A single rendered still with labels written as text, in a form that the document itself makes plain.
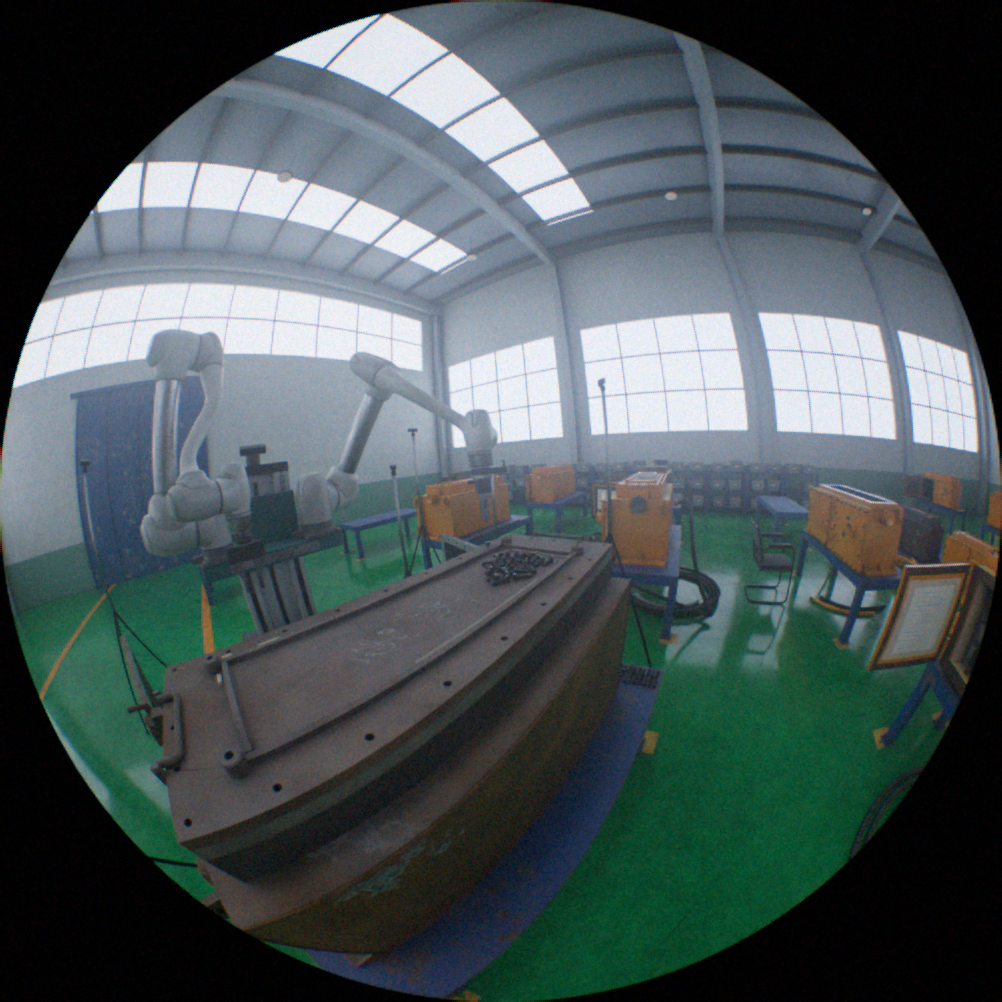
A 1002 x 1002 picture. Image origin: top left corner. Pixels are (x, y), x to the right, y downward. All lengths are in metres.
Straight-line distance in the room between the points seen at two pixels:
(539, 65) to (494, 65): 0.79
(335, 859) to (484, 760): 0.30
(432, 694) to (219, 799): 0.36
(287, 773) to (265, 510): 1.16
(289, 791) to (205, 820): 0.14
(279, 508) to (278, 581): 0.36
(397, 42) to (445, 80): 1.36
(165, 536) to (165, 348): 0.59
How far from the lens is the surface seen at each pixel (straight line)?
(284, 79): 8.00
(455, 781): 0.54
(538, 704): 0.63
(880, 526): 3.53
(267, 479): 1.52
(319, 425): 10.19
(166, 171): 9.80
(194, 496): 0.92
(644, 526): 2.88
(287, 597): 1.62
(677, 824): 1.88
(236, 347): 10.37
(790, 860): 2.07
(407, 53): 7.50
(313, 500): 1.33
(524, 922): 1.06
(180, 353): 1.20
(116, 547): 9.89
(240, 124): 8.63
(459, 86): 7.72
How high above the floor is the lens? 1.70
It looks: 9 degrees down
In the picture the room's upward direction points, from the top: 4 degrees counter-clockwise
